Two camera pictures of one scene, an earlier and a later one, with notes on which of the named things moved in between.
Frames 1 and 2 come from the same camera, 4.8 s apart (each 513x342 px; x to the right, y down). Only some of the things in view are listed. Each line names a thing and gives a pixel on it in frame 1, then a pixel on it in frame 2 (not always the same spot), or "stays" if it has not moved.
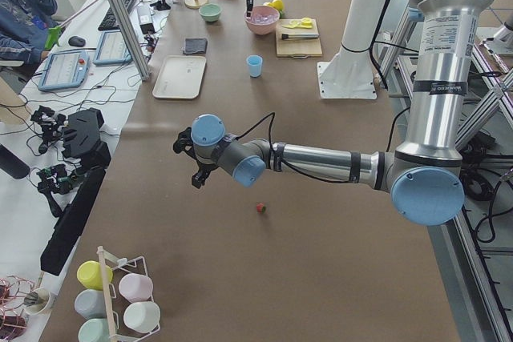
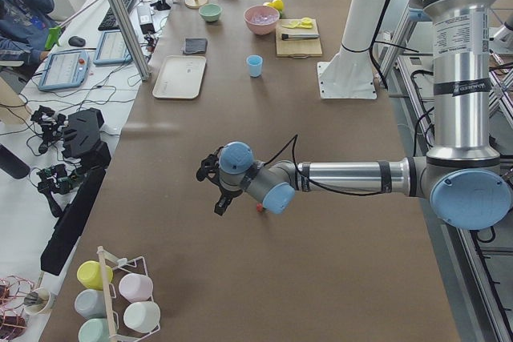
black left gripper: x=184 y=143 to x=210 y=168
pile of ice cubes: x=262 y=18 stays
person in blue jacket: x=26 y=14 stays
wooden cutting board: x=296 y=48 stays
